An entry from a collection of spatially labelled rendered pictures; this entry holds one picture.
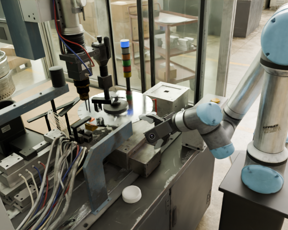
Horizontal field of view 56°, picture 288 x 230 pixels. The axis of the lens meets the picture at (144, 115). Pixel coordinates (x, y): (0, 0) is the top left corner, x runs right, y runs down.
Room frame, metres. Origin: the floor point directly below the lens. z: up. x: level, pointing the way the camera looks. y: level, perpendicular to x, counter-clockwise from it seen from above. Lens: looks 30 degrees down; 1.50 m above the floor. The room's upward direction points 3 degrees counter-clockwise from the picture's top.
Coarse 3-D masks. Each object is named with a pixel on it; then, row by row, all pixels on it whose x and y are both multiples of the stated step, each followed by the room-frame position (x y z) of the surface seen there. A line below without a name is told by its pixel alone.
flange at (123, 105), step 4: (120, 100) 1.08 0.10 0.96; (124, 100) 1.08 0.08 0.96; (104, 104) 1.05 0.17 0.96; (112, 104) 1.02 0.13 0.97; (116, 104) 1.02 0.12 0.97; (120, 104) 1.04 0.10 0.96; (124, 104) 1.04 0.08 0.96; (104, 108) 1.02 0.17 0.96; (108, 108) 1.01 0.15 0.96; (112, 108) 1.01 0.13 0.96; (116, 108) 1.01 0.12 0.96; (120, 108) 1.01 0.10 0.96; (124, 108) 1.01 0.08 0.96; (112, 112) 0.99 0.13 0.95; (116, 112) 0.99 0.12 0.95
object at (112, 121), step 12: (96, 96) 1.16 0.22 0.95; (132, 96) 1.14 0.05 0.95; (144, 96) 1.13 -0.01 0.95; (84, 108) 1.04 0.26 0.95; (132, 108) 1.02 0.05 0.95; (144, 108) 1.01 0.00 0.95; (96, 120) 0.93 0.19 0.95; (108, 120) 0.93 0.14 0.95; (120, 120) 0.92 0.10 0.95; (132, 120) 0.92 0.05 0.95
